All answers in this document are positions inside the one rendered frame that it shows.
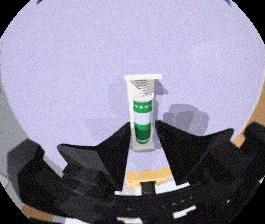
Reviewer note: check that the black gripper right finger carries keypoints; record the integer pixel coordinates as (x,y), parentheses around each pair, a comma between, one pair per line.
(185,151)

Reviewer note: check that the green and white battery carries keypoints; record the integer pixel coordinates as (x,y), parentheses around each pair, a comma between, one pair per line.
(142,117)

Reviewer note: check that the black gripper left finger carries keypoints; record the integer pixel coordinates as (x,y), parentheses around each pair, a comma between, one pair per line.
(111,156)

